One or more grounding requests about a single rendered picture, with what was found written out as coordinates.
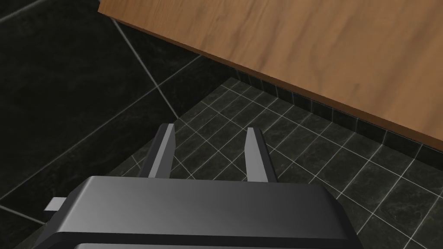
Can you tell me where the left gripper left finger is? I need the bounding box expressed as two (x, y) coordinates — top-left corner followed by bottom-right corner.
(138, 123), (176, 180)

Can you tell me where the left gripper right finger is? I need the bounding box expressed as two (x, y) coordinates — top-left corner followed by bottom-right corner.
(244, 127), (278, 184)

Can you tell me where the brown wooden cupboard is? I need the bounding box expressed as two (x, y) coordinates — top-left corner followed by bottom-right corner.
(97, 0), (443, 152)

